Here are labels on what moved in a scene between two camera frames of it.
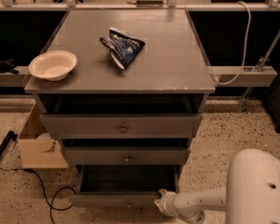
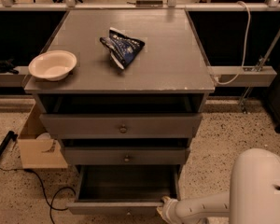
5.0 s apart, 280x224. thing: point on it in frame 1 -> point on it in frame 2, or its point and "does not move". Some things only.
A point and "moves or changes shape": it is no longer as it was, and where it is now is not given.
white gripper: [169, 202] -> [171, 207]
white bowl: [52, 65] does not move
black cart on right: [277, 94] does not move
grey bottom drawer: [122, 186] moves or changes shape
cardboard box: [38, 149] does not move
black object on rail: [3, 66] does not move
